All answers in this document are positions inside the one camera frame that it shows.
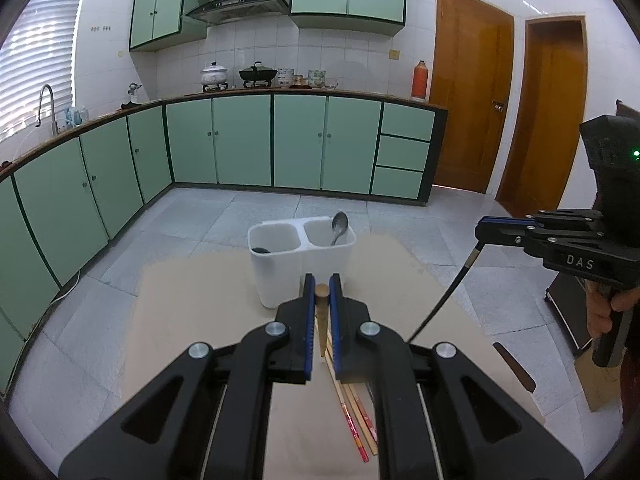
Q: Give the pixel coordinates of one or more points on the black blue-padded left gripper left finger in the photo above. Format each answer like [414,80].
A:
[293,361]

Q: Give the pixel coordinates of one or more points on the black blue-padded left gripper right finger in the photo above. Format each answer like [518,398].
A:
[349,356]

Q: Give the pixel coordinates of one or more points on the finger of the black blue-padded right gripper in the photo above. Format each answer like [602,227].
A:
[502,231]

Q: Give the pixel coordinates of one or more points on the black chopstick thin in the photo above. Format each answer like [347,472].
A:
[469,262]

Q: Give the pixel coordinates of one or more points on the bamboo chopstick red patterned end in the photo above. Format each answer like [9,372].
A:
[348,417]

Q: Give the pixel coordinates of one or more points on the silver metal spoon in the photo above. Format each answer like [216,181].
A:
[339,226]

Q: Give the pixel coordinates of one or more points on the bamboo chopstick orange-red end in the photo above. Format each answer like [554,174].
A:
[367,412]

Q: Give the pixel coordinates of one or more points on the green kitchen base cabinets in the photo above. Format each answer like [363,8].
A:
[62,203]

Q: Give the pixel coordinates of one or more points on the person's right hand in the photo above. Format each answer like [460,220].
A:
[599,308]

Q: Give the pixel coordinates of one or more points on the white double-compartment utensil holder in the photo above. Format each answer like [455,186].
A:
[297,247]

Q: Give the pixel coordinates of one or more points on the wooden door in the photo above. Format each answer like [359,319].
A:
[472,74]
[552,105]

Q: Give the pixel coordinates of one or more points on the orange-red thermos bottle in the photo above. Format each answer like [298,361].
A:
[419,80]

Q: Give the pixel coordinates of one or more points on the black wok on stove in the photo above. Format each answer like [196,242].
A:
[257,76]

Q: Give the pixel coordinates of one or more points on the white cooking pot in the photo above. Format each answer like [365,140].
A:
[214,78]

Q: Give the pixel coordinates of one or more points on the black range hood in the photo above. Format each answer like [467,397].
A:
[222,11]

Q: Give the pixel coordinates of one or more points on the window blinds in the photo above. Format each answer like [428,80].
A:
[37,64]

